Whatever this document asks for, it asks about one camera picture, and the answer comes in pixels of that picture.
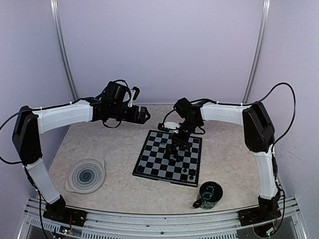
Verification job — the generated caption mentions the right aluminium corner post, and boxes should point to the right aluminium corner post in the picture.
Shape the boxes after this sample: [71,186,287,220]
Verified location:
[243,0,271,103]

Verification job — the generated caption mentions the dark green mug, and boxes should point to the dark green mug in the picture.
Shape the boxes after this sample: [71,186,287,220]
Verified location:
[192,181,223,210]

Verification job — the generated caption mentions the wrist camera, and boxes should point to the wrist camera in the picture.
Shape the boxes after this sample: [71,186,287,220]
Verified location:
[158,121,180,132]
[131,86,140,101]

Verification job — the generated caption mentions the black chess piece pile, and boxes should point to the black chess piece pile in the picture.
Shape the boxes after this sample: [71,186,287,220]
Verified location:
[163,145,183,164]

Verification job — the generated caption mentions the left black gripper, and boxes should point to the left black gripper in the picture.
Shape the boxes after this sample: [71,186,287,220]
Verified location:
[110,103,151,124]

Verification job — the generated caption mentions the aluminium front rail frame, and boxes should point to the aluminium front rail frame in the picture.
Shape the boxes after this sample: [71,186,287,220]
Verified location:
[15,197,310,239]

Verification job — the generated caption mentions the aluminium corner post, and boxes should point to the aluminium corner post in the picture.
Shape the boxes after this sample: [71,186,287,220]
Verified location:
[243,0,271,103]
[50,0,79,101]

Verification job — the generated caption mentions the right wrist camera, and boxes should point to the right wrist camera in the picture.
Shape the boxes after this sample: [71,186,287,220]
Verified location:
[158,121,180,132]

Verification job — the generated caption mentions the clear collapsible silicone bowl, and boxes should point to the clear collapsible silicone bowl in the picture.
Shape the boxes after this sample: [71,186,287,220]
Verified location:
[65,158,106,195]

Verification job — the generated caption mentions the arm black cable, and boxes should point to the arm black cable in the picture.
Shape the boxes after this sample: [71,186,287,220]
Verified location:
[0,111,25,165]
[251,82,296,147]

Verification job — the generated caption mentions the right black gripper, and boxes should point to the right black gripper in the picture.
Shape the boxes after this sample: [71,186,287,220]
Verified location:
[171,118,200,147]

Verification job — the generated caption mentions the left aluminium corner post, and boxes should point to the left aluminium corner post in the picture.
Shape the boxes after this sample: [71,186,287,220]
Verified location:
[50,0,79,101]

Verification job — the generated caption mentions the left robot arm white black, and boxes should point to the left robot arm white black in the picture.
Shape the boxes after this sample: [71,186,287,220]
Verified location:
[12,80,151,222]

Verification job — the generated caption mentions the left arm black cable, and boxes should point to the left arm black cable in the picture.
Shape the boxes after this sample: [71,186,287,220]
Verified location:
[0,111,25,165]

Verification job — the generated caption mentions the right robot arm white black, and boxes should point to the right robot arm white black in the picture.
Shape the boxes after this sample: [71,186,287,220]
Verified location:
[163,98,284,224]

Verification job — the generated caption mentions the black grey chess board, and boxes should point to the black grey chess board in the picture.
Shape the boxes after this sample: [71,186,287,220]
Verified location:
[132,130,202,187]

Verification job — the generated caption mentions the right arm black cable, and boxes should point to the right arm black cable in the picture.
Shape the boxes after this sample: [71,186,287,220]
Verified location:
[251,82,296,147]

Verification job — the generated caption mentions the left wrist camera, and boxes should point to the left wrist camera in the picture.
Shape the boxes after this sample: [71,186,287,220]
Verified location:
[131,86,140,101]

